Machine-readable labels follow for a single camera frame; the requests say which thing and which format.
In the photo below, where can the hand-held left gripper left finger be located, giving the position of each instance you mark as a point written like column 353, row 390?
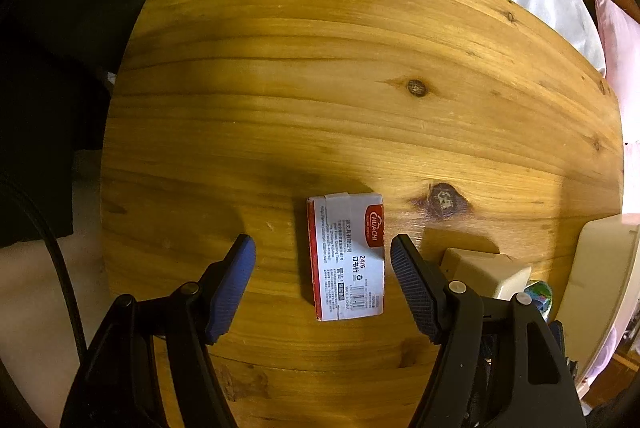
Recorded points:
column 235, row 278

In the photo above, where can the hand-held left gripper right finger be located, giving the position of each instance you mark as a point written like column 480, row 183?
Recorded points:
column 415, row 288

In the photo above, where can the white red staple box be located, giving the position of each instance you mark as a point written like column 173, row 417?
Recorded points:
column 345, row 258

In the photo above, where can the cream chair seat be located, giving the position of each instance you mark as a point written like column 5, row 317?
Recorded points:
column 600, row 283

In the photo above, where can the beige box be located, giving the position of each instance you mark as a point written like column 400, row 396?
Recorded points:
column 480, row 270

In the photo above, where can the black jacket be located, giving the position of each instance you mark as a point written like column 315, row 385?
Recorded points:
column 60, row 32

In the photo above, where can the pink pillow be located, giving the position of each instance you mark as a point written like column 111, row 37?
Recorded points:
column 622, row 47

